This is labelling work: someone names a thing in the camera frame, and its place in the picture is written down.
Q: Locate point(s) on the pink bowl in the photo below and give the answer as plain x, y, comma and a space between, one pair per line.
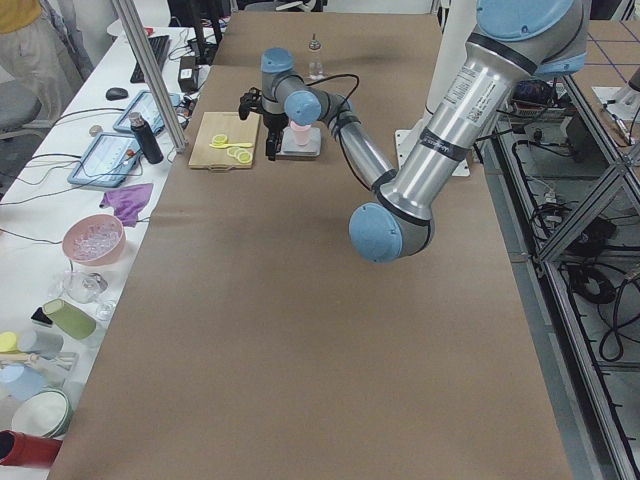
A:
95, 240

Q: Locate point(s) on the pink plastic cup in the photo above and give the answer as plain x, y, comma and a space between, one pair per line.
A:
301, 133

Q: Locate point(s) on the clear glass sauce bottle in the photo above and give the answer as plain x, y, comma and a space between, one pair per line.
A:
315, 64

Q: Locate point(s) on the lemon slice middle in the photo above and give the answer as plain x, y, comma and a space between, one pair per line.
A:
234, 151

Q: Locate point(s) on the wooden cutting board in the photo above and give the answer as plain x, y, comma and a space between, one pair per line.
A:
204, 157

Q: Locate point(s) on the lower teach pendant tablet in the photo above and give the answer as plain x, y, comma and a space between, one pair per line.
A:
107, 162

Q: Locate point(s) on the upper teach pendant tablet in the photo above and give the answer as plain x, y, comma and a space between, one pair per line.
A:
143, 102

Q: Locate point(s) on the yellow cup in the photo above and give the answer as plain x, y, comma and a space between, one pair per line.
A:
9, 343

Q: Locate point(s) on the black thermos bottle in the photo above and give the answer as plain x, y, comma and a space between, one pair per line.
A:
145, 137

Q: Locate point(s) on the teach pendant tablet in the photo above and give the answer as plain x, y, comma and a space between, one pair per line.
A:
143, 102
107, 162

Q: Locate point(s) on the lemon slice far end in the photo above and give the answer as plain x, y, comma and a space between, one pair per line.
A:
219, 139

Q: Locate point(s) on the purple cloth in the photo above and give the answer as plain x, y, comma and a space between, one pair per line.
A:
127, 202

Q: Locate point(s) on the silver digital kitchen scale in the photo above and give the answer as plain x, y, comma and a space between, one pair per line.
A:
289, 150

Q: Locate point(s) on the red cylinder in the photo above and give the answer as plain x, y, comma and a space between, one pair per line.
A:
24, 450

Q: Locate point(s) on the aluminium frame post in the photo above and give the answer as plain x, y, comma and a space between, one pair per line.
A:
137, 38

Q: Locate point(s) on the yellow plastic knife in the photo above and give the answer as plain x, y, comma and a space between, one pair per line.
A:
231, 145

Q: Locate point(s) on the green cup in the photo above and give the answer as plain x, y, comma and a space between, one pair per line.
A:
70, 319

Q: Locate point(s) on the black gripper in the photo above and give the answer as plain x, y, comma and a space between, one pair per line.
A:
272, 122

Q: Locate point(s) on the black computer mouse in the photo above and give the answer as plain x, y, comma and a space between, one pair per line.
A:
116, 93

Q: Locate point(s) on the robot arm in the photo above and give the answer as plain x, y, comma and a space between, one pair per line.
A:
507, 42

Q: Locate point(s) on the black keyboard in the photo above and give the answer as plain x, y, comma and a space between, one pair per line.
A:
159, 48

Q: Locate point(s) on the white green bowl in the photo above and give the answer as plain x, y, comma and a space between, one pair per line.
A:
47, 414

